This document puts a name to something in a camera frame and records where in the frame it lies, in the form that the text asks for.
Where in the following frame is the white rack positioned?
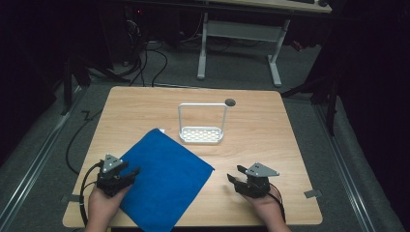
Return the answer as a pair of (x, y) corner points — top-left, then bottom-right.
(177, 101), (229, 145)

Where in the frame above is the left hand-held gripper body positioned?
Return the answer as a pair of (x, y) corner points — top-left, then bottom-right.
(96, 154), (130, 197)

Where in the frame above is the grey tape strip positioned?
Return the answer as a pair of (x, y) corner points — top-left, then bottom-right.
(60, 193), (81, 204)
(304, 188), (323, 199)

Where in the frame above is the person's right hand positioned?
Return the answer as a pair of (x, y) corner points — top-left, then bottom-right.
(240, 185), (288, 228)

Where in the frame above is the black tripod stand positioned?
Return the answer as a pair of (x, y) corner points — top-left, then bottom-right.
(60, 54), (132, 116)
(280, 64), (342, 137)

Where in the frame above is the person's left hand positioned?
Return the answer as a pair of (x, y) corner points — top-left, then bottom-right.
(86, 184), (133, 230)

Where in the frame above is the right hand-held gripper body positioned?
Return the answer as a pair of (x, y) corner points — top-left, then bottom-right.
(236, 161), (280, 199)

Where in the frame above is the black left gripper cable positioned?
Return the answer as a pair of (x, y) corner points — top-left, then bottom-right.
(78, 161), (104, 228)

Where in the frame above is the black floor cable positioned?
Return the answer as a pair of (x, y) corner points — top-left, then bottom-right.
(65, 109), (103, 176)

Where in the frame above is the white-legged desk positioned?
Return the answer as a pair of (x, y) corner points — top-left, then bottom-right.
(196, 0), (333, 88)

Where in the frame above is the blue cloth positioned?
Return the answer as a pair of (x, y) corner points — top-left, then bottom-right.
(116, 128), (216, 232)

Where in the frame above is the bundle of black cables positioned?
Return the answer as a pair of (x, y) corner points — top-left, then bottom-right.
(124, 6), (169, 88)

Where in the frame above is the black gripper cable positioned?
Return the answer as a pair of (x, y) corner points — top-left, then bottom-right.
(268, 183), (287, 224)
(78, 161), (104, 228)

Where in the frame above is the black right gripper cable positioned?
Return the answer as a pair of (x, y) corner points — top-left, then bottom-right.
(268, 183), (287, 224)

